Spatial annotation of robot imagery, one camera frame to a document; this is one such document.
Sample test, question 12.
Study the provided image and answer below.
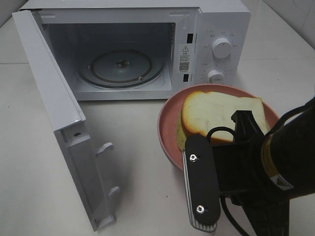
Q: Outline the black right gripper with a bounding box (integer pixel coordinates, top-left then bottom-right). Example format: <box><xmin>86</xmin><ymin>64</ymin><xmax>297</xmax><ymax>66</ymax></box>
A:
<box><xmin>211</xmin><ymin>110</ymin><xmax>273</xmax><ymax>199</ymax></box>

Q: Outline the sandwich with lettuce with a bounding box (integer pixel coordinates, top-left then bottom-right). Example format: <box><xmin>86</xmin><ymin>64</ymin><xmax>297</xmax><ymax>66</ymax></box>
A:
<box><xmin>176</xmin><ymin>91</ymin><xmax>270</xmax><ymax>150</ymax></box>

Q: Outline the pink round plate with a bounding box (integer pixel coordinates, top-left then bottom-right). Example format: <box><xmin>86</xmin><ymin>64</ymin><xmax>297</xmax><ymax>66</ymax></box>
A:
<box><xmin>157</xmin><ymin>84</ymin><xmax>281</xmax><ymax>171</ymax></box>

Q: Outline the white microwave door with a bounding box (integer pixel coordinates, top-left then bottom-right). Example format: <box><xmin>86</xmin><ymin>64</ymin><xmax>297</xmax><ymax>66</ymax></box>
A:
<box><xmin>12</xmin><ymin>10</ymin><xmax>120</xmax><ymax>231</ymax></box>

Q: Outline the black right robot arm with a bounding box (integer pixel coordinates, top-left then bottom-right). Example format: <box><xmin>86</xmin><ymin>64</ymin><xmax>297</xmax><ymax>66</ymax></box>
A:
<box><xmin>212</xmin><ymin>100</ymin><xmax>315</xmax><ymax>236</ymax></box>

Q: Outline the white lower timer knob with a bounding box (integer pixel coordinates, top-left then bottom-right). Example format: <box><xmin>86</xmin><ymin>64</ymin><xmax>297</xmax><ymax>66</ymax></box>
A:
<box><xmin>207</xmin><ymin>69</ymin><xmax>224</xmax><ymax>84</ymax></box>

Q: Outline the white upper power knob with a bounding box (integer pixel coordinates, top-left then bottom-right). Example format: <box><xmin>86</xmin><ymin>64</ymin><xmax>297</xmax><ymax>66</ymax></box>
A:
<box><xmin>212</xmin><ymin>37</ymin><xmax>232</xmax><ymax>59</ymax></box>

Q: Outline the white warning label sticker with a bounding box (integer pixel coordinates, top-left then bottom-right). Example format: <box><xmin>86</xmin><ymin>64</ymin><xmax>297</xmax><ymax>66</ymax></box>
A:
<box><xmin>178</xmin><ymin>44</ymin><xmax>193</xmax><ymax>73</ymax></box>

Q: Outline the glass microwave turntable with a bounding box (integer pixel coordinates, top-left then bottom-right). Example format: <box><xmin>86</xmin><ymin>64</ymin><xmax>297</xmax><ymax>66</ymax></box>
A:
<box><xmin>78</xmin><ymin>49</ymin><xmax>165</xmax><ymax>89</ymax></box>

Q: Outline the white microwave oven body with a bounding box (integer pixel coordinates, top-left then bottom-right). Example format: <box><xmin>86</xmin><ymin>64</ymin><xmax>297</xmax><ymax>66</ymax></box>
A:
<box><xmin>19</xmin><ymin>0</ymin><xmax>251</xmax><ymax>101</ymax></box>

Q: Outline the black camera cable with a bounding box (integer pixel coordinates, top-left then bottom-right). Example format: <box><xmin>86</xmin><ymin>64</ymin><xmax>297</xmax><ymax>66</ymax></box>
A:
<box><xmin>206</xmin><ymin>126</ymin><xmax>237</xmax><ymax>148</ymax></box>

